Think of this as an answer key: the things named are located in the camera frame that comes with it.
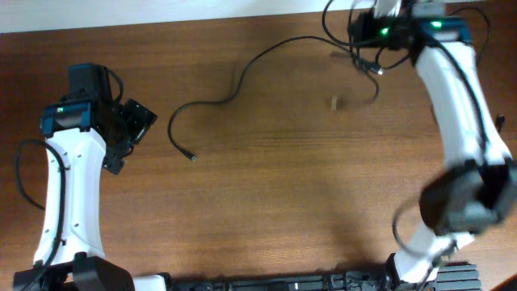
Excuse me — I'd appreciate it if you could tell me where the thick black USB cable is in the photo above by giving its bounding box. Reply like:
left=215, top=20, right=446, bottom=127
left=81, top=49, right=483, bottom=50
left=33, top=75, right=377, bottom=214
left=166, top=35, right=383, bottom=162

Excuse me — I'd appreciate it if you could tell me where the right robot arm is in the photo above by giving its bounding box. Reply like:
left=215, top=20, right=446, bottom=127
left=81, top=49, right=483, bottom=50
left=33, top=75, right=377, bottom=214
left=348, top=1, right=516, bottom=290

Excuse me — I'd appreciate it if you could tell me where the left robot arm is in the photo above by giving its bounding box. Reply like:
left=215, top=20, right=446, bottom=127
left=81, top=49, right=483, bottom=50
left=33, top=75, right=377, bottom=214
left=13, top=63, right=169, bottom=290

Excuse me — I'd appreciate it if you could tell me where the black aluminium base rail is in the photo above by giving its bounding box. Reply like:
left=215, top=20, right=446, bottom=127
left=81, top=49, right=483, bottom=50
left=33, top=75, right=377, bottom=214
left=166, top=264, right=482, bottom=291

